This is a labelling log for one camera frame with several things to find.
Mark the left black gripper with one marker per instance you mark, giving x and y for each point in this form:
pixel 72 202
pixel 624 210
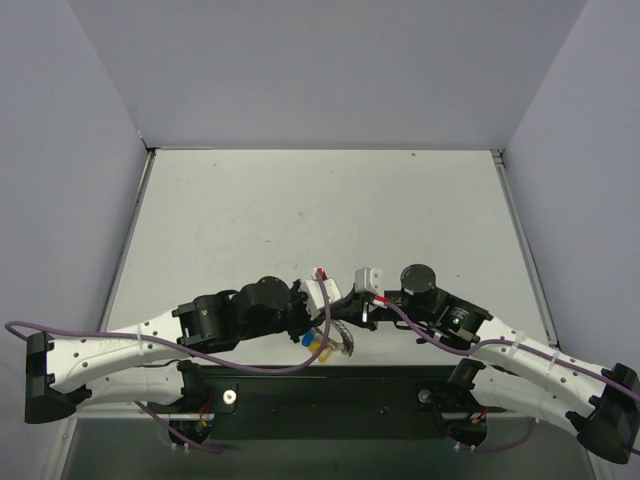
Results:
pixel 300 314

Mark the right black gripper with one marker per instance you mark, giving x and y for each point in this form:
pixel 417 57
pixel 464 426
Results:
pixel 366 310

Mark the blue key tag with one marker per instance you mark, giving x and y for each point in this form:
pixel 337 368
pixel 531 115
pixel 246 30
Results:
pixel 308 338

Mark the yellow key tag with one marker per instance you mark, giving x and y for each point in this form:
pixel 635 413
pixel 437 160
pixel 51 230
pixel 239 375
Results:
pixel 321 353

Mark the metal ring disc with keyrings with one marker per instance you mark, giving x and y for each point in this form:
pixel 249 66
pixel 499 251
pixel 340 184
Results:
pixel 346 344

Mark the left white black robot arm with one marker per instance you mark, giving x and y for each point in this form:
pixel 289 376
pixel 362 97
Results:
pixel 67 371

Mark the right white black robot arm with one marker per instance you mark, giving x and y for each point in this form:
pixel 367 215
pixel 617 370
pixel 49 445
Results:
pixel 504 367

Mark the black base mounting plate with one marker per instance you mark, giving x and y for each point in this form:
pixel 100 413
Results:
pixel 275 427

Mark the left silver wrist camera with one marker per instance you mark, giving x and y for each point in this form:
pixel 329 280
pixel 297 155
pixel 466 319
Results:
pixel 315 300

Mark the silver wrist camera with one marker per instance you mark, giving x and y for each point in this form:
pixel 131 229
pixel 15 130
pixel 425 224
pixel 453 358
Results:
pixel 369 280
pixel 315 300

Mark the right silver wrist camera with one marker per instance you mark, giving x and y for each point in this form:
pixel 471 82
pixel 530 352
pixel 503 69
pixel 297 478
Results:
pixel 369 280

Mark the aluminium frame rail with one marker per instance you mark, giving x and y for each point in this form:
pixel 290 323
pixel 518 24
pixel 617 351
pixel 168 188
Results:
pixel 349 393

